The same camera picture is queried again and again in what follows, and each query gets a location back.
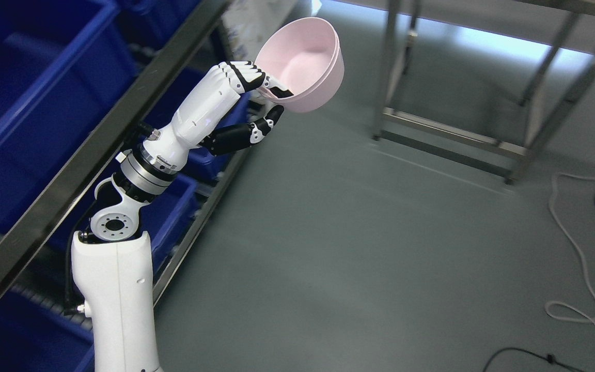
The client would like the dark metal shelf rack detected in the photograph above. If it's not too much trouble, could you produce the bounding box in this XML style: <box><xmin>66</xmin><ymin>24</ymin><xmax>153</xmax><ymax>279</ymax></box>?
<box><xmin>0</xmin><ymin>1</ymin><xmax>232</xmax><ymax>299</ymax></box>

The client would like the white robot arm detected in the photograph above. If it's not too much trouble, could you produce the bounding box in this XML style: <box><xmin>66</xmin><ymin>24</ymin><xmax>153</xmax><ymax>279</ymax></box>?
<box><xmin>70</xmin><ymin>130</ymin><xmax>186</xmax><ymax>371</ymax></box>

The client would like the stainless steel table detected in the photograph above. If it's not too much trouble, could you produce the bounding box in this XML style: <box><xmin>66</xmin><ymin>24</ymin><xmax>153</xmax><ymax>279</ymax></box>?
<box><xmin>341</xmin><ymin>1</ymin><xmax>595</xmax><ymax>184</ymax></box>

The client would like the pink bowl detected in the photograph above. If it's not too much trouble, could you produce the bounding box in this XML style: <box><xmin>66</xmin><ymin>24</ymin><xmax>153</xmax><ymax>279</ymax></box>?
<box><xmin>255</xmin><ymin>17</ymin><xmax>345</xmax><ymax>113</ymax></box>

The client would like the blue bin lower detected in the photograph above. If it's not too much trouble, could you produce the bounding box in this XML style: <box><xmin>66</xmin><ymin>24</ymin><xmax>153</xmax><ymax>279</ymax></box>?
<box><xmin>0</xmin><ymin>292</ymin><xmax>95</xmax><ymax>371</ymax></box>

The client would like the white printed sign board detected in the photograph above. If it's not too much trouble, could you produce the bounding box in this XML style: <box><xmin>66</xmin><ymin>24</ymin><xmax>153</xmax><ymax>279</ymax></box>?
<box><xmin>223</xmin><ymin>1</ymin><xmax>298</xmax><ymax>60</ymax></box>

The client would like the large blue bin upper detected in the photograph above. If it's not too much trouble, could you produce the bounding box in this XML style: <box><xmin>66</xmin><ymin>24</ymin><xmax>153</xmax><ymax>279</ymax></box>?
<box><xmin>0</xmin><ymin>1</ymin><xmax>136</xmax><ymax>234</ymax></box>

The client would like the blue bin middle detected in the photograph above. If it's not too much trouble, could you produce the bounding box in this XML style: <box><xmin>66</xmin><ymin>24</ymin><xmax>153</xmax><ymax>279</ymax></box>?
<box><xmin>44</xmin><ymin>67</ymin><xmax>252</xmax><ymax>274</ymax></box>

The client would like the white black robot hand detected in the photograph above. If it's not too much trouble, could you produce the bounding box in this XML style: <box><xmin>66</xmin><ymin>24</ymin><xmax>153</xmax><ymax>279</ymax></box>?
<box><xmin>140</xmin><ymin>61</ymin><xmax>293</xmax><ymax>171</ymax></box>

